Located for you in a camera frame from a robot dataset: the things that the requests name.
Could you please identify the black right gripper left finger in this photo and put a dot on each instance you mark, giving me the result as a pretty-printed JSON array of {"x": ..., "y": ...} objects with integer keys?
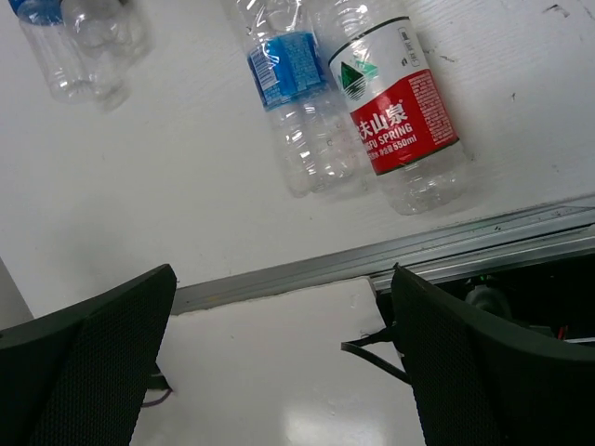
[{"x": 78, "y": 376}]

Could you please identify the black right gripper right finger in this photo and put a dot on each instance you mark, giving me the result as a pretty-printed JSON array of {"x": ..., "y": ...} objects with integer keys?
[{"x": 479, "y": 379}]

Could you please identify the red label water bottle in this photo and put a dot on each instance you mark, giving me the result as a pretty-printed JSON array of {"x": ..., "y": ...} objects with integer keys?
[{"x": 372, "y": 50}]

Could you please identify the dark label bottle black cap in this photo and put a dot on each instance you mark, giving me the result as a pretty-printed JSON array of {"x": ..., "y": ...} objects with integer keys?
[{"x": 112, "y": 36}]

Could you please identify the aluminium table rail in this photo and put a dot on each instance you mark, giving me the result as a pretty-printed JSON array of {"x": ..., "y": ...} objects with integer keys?
[{"x": 527, "y": 237}]

